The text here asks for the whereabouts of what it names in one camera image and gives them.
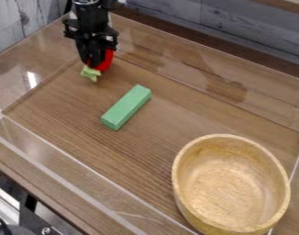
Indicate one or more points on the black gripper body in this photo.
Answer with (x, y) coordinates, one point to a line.
(104, 36)

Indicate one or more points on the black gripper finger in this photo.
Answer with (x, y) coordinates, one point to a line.
(98, 54)
(83, 45)

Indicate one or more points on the red plush strawberry toy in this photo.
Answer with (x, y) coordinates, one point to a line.
(94, 72)

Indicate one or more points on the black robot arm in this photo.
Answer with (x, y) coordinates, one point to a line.
(92, 13)

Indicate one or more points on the green rectangular block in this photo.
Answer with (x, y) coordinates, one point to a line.
(122, 111)

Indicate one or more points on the wooden bowl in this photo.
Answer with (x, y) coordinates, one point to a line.
(231, 186)

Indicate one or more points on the clear acrylic table enclosure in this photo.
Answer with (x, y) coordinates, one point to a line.
(106, 178)

